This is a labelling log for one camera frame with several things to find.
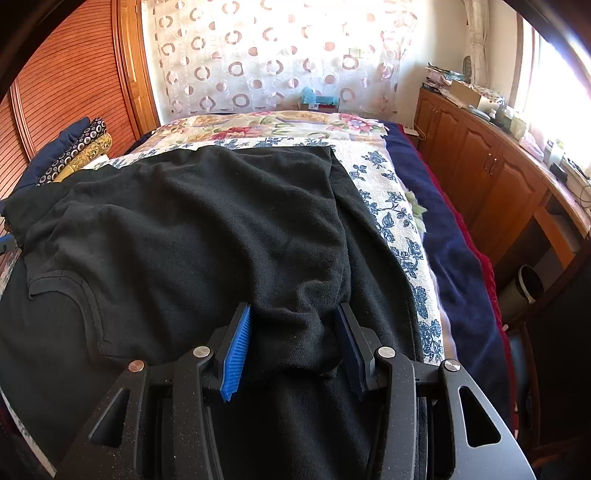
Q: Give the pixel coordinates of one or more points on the white folded cloth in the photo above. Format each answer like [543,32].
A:
[99,161]

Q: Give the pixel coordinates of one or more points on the sheer circle-pattern curtain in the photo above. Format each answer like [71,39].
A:
[277,55]

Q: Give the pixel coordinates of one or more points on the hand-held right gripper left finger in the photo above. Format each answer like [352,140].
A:
[236,350]

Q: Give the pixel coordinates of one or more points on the wooden louvered wardrobe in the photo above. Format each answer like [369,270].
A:
[69,69]

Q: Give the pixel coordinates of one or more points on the pink floral blanket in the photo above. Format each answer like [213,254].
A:
[277,124]

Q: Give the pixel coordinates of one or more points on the open cardboard box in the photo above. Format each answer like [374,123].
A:
[471,94]

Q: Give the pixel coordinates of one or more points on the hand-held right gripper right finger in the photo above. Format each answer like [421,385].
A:
[351,350]

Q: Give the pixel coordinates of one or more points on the blue cloth bundle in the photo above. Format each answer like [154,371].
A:
[316,96]

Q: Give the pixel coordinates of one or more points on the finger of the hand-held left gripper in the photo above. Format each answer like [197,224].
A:
[5,243]

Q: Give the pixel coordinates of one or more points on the navy blanket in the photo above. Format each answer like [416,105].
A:
[452,258]

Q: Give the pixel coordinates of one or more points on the wooden framed window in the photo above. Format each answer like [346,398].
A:
[554,83]

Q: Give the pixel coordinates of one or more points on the white patterned window curtain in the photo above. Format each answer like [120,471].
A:
[478,41]

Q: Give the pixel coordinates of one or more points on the navy folded garment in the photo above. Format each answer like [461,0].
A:
[51,157]

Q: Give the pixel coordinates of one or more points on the small black box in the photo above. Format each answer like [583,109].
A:
[558,171]

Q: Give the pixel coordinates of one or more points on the stack of magazines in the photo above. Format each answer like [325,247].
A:
[441,76]

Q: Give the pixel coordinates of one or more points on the small cardboard box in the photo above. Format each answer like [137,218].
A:
[318,108]

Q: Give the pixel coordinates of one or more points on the white trash bin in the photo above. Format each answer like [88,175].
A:
[517,300]

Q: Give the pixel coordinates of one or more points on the wooden side cabinet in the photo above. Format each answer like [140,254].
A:
[475,152]

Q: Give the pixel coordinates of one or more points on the dark wooden chair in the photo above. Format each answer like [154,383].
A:
[558,346]

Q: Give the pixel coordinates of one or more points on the black printed t-shirt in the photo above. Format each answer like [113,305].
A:
[184,230]

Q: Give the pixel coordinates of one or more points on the dark oval hand fan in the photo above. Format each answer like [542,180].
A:
[467,65]

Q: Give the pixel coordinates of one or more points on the white blue floral sheet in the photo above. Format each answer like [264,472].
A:
[388,207]

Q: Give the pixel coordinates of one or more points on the golden patterned folded cloth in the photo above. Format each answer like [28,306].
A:
[92,150]

